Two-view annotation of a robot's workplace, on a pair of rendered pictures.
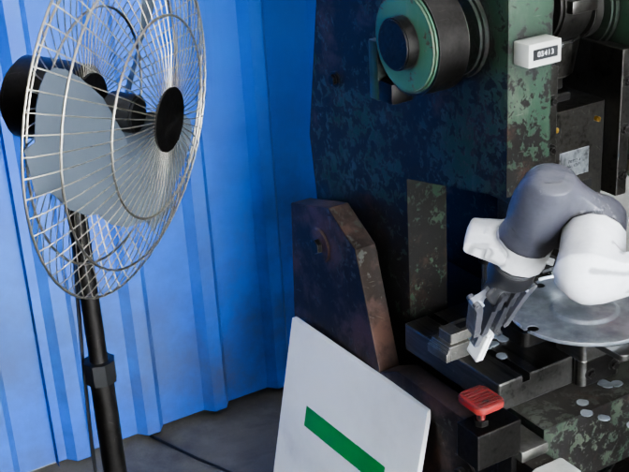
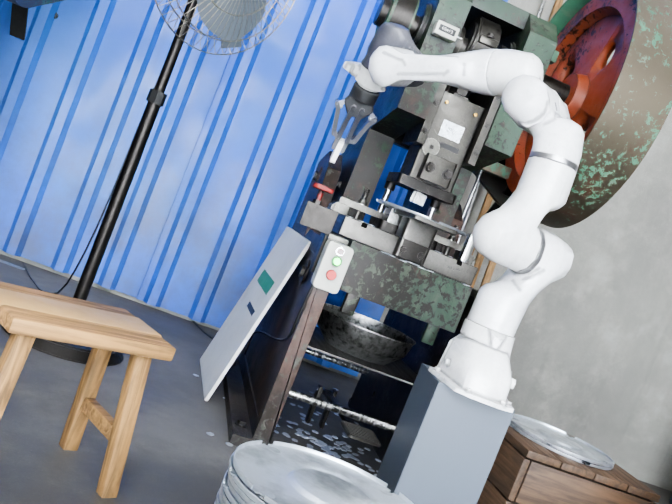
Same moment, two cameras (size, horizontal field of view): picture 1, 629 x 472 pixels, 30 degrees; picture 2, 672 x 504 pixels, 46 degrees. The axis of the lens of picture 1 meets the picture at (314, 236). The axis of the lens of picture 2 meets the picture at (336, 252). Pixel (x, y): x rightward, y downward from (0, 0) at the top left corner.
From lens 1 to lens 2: 161 cm
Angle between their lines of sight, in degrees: 28
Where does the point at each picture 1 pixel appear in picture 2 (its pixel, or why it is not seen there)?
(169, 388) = (219, 303)
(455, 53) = (403, 15)
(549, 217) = (384, 41)
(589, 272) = (381, 53)
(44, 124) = not seen: outside the picture
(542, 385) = (372, 239)
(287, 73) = not seen: hidden behind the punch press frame
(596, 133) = (472, 124)
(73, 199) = not seen: outside the picture
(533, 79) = (439, 51)
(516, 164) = (410, 92)
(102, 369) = (156, 91)
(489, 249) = (353, 65)
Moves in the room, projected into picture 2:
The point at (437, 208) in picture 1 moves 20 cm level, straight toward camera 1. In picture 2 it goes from (380, 159) to (357, 145)
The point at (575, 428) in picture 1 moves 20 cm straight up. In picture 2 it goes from (373, 258) to (399, 193)
